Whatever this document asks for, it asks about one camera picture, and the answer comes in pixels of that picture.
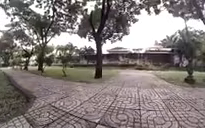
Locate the tall dark-trunked tree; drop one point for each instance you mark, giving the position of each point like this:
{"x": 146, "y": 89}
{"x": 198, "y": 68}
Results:
{"x": 98, "y": 60}

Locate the grass patch with trees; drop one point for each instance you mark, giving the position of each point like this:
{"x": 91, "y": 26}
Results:
{"x": 77, "y": 73}

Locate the low long building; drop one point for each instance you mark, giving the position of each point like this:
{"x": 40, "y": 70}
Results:
{"x": 136, "y": 56}

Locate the small young tree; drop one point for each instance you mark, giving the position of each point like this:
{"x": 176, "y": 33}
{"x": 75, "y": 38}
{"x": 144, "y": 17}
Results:
{"x": 64, "y": 61}

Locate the grey patterned paved path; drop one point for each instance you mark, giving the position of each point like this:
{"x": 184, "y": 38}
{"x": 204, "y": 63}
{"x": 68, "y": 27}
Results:
{"x": 130, "y": 100}

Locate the leaning leafy tree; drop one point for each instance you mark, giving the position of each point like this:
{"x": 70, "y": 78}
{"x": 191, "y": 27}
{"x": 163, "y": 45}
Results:
{"x": 41, "y": 56}

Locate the grass lawn with palm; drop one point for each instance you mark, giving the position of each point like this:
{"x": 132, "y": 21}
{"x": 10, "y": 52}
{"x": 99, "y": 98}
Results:
{"x": 176, "y": 77}

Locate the palm tree in pot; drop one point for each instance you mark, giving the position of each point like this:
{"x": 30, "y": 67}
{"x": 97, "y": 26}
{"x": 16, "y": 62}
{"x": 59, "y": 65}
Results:
{"x": 189, "y": 63}

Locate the row of trees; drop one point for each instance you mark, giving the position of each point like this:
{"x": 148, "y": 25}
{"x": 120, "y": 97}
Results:
{"x": 6, "y": 53}

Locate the grass strip beside path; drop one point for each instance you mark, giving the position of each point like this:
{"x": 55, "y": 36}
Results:
{"x": 3, "y": 96}

